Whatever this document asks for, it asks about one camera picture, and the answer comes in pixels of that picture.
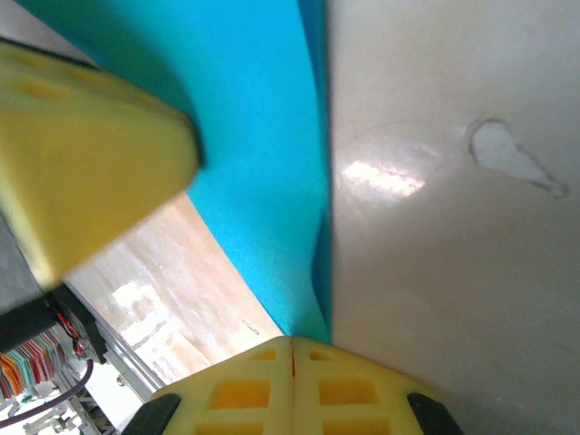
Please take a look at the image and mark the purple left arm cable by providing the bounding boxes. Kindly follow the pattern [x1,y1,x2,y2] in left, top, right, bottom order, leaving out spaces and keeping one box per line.
[8,357,96,422]

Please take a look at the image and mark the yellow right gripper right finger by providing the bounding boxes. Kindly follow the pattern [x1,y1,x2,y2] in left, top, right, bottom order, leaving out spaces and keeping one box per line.
[293,337,463,435]

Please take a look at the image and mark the long aluminium base rail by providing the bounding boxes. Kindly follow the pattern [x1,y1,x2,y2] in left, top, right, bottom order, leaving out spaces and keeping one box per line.
[97,325,171,400]

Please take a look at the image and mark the blue paper sheet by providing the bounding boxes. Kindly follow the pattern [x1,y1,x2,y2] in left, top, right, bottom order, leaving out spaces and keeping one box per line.
[13,0,334,343]

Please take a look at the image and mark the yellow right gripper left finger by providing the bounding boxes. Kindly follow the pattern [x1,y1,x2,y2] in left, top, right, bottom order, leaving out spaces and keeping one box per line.
[135,335,295,435]

